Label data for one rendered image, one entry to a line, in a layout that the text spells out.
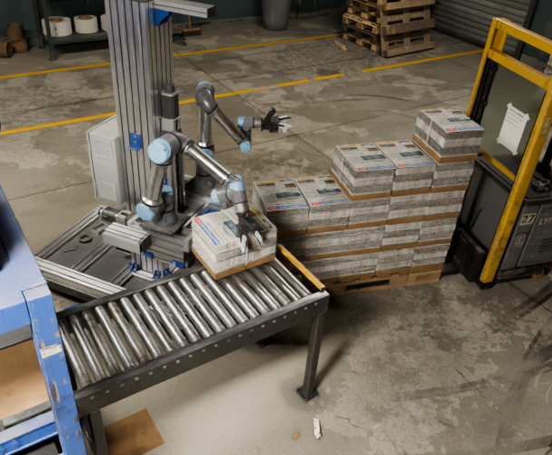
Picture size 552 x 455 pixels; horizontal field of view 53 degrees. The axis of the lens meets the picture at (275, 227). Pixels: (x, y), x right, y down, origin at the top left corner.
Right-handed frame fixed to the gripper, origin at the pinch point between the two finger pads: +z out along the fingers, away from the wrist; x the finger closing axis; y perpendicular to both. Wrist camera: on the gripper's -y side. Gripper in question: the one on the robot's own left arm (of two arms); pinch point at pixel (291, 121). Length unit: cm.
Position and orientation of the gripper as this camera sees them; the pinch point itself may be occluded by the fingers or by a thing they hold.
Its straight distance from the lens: 369.8
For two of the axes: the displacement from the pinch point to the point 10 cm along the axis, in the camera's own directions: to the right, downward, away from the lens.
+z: 10.0, 0.2, 0.8
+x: 0.4, 6.8, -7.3
